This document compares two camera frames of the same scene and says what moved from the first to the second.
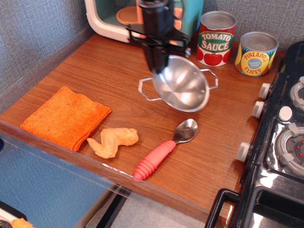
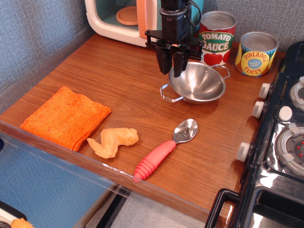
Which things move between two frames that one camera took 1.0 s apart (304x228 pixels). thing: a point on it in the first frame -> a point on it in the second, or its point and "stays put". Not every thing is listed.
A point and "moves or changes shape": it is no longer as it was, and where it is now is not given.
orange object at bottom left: (21, 223) stays put
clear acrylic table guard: (44, 185) stays put
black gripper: (158, 29) -> (175, 34)
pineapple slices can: (256, 53) stays put
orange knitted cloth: (66, 119) stays put
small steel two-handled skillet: (181, 84) moves or changes shape
